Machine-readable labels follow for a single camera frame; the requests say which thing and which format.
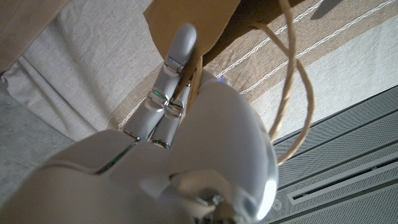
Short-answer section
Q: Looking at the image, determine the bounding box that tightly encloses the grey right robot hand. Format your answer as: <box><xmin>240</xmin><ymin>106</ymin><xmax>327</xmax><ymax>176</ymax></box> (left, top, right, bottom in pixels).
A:
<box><xmin>0</xmin><ymin>22</ymin><xmax>279</xmax><ymax>224</ymax></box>

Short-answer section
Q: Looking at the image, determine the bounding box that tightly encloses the brown paper bag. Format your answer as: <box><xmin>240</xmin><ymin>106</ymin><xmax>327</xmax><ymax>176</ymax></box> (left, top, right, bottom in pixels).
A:
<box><xmin>142</xmin><ymin>0</ymin><xmax>315</xmax><ymax>166</ymax></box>

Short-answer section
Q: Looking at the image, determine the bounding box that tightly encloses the beige striped curtain backdrop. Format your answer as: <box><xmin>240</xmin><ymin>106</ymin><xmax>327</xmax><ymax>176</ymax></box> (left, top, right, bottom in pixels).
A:
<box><xmin>0</xmin><ymin>0</ymin><xmax>398</xmax><ymax>142</ymax></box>

